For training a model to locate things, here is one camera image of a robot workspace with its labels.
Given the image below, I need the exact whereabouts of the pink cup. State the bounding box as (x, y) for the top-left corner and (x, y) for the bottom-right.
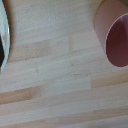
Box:
(93, 0), (128, 68)

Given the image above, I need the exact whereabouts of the white floral rimmed plate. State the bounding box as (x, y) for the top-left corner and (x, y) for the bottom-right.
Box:
(0, 0), (12, 75)

